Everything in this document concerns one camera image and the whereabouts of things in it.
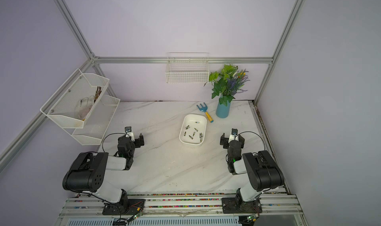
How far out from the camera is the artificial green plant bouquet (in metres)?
0.87

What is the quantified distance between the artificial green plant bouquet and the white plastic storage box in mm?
228

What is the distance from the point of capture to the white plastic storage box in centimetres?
95
